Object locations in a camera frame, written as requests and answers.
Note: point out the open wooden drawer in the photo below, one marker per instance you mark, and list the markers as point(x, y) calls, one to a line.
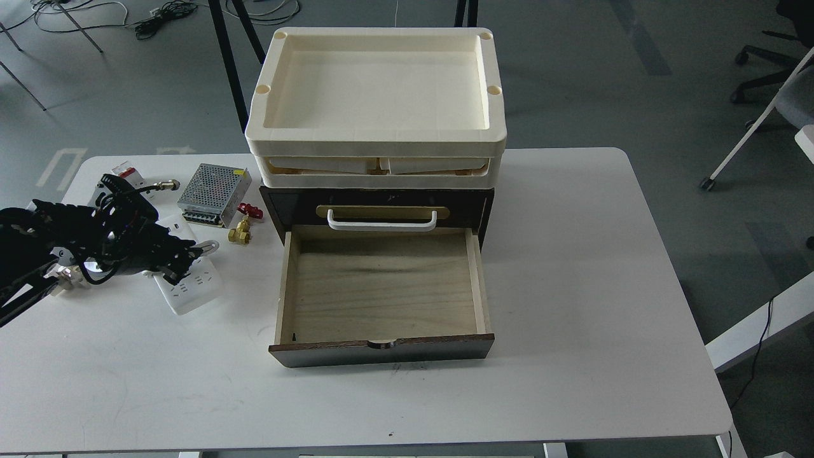
point(378, 297)

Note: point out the cream plastic top tray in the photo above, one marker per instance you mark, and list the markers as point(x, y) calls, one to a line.
point(370, 92)

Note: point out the silver metal power supply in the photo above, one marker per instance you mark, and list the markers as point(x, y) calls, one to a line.
point(213, 195)

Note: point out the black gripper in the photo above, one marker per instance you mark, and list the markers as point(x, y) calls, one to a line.
point(126, 239)

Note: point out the white metal connector block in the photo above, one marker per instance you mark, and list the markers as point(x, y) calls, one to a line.
point(66, 271)

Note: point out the white drawer handle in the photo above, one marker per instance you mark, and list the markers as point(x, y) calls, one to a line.
point(381, 226)

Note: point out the brass valve red handle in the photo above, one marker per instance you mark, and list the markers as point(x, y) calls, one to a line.
point(241, 234)

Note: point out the white power strip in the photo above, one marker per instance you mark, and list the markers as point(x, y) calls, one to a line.
point(202, 285)

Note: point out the white red circuit breaker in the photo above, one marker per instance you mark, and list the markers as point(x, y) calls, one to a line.
point(129, 173)

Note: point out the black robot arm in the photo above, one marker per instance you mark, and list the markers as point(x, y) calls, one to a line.
point(28, 236)

